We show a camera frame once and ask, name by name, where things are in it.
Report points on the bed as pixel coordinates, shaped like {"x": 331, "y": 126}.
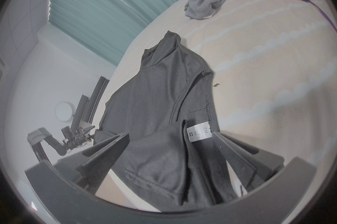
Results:
{"x": 263, "y": 73}

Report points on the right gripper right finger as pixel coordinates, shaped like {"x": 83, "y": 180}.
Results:
{"x": 247, "y": 162}

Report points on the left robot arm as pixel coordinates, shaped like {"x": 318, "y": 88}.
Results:
{"x": 39, "y": 136}

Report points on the black T-shirt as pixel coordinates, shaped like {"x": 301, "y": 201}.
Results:
{"x": 158, "y": 125}

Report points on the round mirror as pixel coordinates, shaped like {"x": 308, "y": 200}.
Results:
{"x": 63, "y": 111}

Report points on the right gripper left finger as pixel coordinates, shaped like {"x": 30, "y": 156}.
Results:
{"x": 97, "y": 162}

